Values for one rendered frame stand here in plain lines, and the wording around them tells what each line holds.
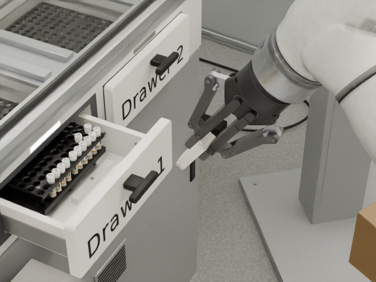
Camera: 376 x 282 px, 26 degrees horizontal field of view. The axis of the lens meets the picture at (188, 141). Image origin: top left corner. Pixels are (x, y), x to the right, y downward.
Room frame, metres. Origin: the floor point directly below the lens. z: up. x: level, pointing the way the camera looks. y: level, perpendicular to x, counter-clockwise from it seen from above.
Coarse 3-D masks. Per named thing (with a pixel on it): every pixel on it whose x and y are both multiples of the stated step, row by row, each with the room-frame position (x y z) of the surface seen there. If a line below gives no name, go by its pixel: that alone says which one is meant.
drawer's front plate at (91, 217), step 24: (168, 120) 1.07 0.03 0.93; (144, 144) 1.00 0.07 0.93; (168, 144) 1.06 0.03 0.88; (120, 168) 0.94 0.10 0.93; (144, 168) 0.99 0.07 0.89; (168, 168) 1.06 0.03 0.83; (96, 192) 0.89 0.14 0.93; (120, 192) 0.92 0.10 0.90; (72, 216) 0.84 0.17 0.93; (96, 216) 0.87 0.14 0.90; (120, 216) 0.92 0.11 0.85; (72, 240) 0.82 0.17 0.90; (96, 240) 0.86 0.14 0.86; (72, 264) 0.82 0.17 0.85
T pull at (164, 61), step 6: (156, 54) 1.29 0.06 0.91; (174, 54) 1.29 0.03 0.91; (156, 60) 1.27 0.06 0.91; (162, 60) 1.27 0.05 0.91; (168, 60) 1.27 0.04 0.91; (174, 60) 1.28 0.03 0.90; (156, 66) 1.26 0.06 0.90; (162, 66) 1.25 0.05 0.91; (168, 66) 1.26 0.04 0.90; (156, 72) 1.24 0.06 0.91; (162, 72) 1.24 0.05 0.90
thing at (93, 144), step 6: (96, 138) 1.05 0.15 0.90; (96, 144) 1.04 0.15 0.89; (90, 150) 1.03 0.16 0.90; (78, 156) 1.01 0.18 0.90; (84, 156) 1.01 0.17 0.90; (72, 162) 0.99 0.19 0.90; (78, 162) 1.00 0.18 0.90; (66, 168) 0.98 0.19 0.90; (72, 168) 0.98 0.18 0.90; (60, 174) 0.96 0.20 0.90; (66, 174) 0.97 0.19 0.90; (60, 180) 0.95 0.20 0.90; (42, 186) 0.94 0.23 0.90; (48, 186) 0.94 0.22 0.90; (54, 186) 0.94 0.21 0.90; (36, 192) 0.92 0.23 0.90; (48, 192) 0.92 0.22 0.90; (42, 198) 0.91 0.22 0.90
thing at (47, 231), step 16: (112, 128) 1.09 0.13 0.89; (128, 128) 1.09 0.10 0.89; (112, 144) 1.09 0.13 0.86; (128, 144) 1.08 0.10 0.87; (112, 160) 1.07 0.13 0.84; (0, 208) 0.90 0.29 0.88; (16, 208) 0.89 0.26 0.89; (64, 208) 0.95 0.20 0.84; (16, 224) 0.89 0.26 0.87; (32, 224) 0.87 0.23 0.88; (48, 224) 0.86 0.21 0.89; (64, 224) 0.86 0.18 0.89; (32, 240) 0.87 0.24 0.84; (48, 240) 0.86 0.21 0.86; (64, 240) 0.85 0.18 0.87
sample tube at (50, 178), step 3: (48, 174) 0.95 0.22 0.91; (51, 174) 0.95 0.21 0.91; (48, 177) 0.94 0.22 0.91; (51, 177) 0.94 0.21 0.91; (54, 177) 0.95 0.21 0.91; (48, 180) 0.94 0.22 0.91; (51, 180) 0.94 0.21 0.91; (54, 180) 0.95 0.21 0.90; (48, 183) 0.94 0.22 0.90; (51, 183) 0.94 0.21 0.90; (54, 189) 0.94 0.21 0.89; (51, 192) 0.94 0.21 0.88; (54, 192) 0.94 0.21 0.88; (51, 195) 0.94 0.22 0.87; (54, 195) 0.94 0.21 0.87
